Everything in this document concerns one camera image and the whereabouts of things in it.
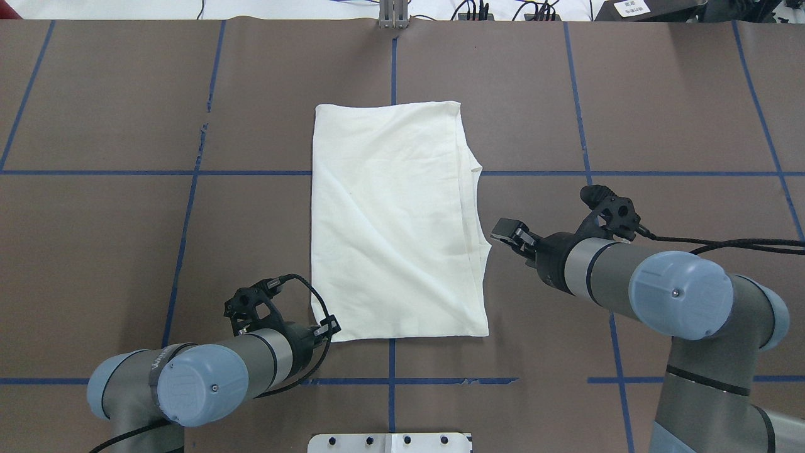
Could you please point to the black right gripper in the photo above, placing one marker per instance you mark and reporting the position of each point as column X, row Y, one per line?
column 551, row 254

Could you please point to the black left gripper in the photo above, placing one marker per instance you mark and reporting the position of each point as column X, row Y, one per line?
column 300, row 345

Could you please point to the cream long-sleeve cat shirt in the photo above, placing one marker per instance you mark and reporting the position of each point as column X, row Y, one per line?
column 397, row 248

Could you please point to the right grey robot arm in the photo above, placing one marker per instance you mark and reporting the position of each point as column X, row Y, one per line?
column 719, row 322

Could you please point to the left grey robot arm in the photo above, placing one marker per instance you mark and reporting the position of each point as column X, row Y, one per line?
column 151, row 396

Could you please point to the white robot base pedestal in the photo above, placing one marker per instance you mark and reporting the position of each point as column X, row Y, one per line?
column 392, row 442

